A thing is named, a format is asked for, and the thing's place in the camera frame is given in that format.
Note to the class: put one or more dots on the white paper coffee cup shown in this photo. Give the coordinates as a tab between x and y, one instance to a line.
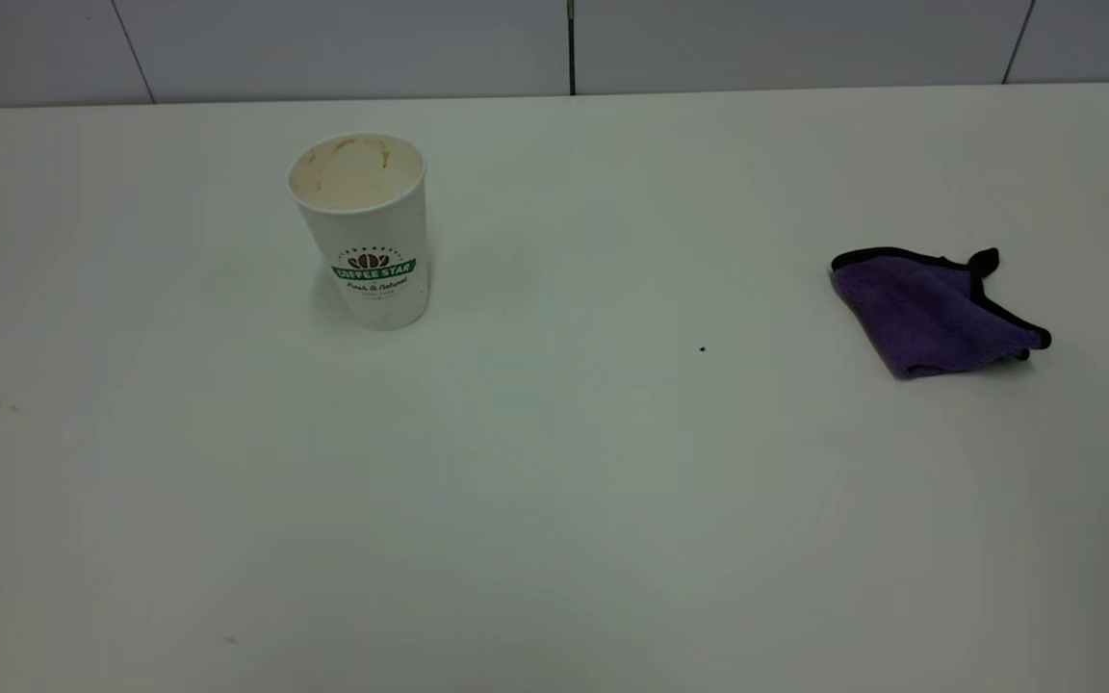
367	241

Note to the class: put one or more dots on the purple cloth with black trim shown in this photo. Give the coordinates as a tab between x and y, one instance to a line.
920	313

